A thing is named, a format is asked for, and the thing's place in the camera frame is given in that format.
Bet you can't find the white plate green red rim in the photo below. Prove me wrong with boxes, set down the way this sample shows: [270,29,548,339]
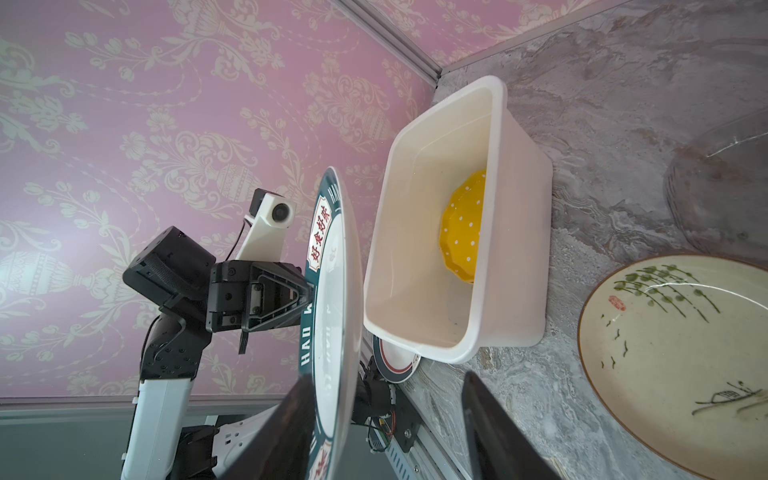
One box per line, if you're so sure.
[373,336,421,384]

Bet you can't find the left aluminium corner post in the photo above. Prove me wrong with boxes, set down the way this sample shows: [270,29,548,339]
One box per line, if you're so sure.
[330,0,442,87]

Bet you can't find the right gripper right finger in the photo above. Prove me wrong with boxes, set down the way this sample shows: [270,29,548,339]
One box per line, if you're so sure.
[461,371,560,480]

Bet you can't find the white plastic bin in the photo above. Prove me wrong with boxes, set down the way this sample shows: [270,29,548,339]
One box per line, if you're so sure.
[364,76,553,364]

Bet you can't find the yellow polka dot plate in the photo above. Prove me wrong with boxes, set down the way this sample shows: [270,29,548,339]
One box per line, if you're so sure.
[438,170,486,284]

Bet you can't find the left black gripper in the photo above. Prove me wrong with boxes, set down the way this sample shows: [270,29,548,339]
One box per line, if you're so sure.
[206,260,314,333]

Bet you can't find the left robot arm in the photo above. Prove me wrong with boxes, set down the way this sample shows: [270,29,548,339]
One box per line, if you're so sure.
[121,221,314,479]

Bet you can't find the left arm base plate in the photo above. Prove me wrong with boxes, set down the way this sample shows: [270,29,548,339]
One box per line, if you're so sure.
[353,359,421,454]

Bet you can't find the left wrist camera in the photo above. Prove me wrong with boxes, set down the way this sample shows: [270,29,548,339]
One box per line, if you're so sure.
[234,188,296,262]

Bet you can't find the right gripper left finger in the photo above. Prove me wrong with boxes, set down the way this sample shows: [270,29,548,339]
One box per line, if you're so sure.
[221,375,315,480]

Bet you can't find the clear glass plate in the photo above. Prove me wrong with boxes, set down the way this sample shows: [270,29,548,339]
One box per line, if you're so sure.
[664,109,767,268]

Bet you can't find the cream willow pattern plate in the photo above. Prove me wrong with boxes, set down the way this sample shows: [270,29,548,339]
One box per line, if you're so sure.
[578,254,767,479]

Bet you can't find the white plate dark green rim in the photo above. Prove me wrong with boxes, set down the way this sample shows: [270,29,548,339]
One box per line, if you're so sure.
[299,167,363,479]

